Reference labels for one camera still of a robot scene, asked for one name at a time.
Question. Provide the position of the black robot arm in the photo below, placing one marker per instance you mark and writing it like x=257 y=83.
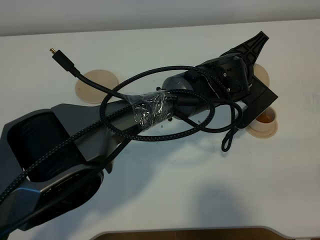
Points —
x=53 y=160

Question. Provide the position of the beige right saucer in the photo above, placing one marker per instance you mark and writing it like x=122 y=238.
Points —
x=260 y=135

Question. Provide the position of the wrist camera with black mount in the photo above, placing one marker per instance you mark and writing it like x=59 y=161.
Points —
x=258 y=100

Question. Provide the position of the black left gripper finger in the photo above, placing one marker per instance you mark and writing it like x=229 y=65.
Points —
x=250 y=49

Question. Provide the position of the beige right teacup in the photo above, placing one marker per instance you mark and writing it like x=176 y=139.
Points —
x=266 y=121

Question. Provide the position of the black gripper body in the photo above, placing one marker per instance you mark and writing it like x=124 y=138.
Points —
x=235 y=72

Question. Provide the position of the beige teapot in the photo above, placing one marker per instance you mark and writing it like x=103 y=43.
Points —
x=261 y=73

